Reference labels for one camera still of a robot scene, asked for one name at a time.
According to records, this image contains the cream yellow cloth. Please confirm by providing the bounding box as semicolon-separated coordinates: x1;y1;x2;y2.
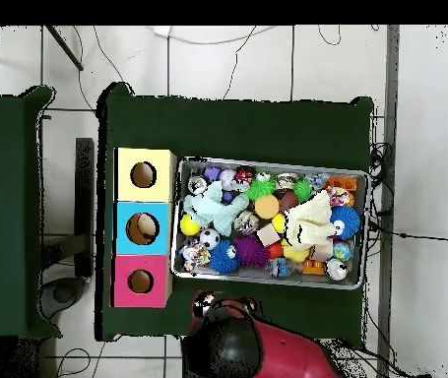
283;189;337;251

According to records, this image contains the shallow clear mesh bin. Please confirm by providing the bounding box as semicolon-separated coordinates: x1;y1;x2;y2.
169;156;371;291

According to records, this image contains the wooden three-hole box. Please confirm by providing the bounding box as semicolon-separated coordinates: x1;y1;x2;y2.
110;147;178;309

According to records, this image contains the mint green cloth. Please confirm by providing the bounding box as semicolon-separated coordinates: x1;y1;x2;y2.
182;180;250;237

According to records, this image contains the small soccer ball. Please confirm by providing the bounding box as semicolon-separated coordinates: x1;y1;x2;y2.
198;227;222;251

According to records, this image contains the yellow ball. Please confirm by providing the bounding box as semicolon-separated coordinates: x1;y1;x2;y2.
178;213;202;237

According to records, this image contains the orange foam disc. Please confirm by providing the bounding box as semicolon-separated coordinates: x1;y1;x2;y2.
253;194;281;221

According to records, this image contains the green spiky ball with eye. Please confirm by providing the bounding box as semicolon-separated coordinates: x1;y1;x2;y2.
242;170;278;201

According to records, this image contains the purple spiky ball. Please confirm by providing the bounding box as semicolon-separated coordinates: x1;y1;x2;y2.
232;234;270;268

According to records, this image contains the blue spiky ball with eyes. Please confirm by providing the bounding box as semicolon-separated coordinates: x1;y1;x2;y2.
208;239;241;275
329;206;361;240

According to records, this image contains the brown toy football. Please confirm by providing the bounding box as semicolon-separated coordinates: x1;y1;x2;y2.
276;189;300;214

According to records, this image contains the dark green tablecloth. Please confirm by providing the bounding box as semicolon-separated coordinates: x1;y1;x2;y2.
96;81;375;349

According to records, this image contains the black upright panel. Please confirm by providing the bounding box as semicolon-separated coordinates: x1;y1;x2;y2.
74;137;96;279

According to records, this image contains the dark slanted rod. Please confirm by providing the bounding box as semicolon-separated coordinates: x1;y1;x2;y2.
44;25;85;72

